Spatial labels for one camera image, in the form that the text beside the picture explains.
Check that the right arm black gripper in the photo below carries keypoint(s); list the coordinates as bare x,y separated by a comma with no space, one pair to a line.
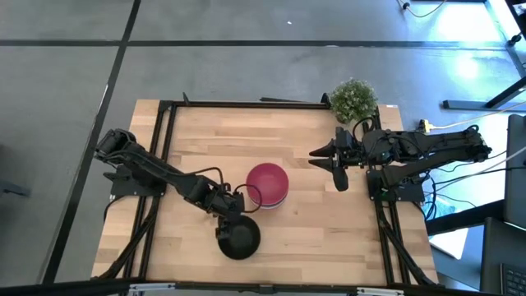
351,154

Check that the black table-level camera box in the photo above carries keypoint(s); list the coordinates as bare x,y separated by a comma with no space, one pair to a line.
266,289

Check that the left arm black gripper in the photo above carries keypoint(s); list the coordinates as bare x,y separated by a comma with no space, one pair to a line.
231,209

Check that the black cabinet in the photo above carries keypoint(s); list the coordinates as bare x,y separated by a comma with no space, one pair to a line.
515,172

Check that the silver metal bracket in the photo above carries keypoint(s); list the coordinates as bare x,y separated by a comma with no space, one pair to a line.
380,291
152,287

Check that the yellow power plug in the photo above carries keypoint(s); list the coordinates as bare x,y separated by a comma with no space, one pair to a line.
424,125

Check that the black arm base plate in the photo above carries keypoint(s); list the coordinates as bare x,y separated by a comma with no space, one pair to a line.
135,187
376,193

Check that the black desk leg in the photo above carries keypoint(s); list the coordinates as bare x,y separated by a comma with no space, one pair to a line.
464,104

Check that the black bowl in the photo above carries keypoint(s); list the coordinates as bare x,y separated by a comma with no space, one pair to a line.
244,244

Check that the white paper sheet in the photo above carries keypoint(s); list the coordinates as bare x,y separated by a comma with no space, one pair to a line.
450,243

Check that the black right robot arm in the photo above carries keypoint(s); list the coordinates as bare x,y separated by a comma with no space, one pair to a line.
435,144

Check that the potted green plant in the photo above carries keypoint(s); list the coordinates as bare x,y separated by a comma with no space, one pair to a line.
353,100

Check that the black aluminium frame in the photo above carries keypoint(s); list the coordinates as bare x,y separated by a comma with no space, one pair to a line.
246,104

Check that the black chair caster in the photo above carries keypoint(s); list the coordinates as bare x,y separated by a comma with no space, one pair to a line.
514,39

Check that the magenta bowl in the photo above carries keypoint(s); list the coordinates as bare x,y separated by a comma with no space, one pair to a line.
267,183

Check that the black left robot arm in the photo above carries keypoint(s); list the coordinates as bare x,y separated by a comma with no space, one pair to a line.
156,166

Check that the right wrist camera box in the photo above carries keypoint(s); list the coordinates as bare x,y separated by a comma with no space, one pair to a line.
345,135

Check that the black keyboard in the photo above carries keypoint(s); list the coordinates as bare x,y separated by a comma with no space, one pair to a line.
513,279

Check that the white bowl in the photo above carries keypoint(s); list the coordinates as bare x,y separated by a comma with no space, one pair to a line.
271,206

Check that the black desk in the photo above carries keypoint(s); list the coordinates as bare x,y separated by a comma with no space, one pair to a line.
497,246

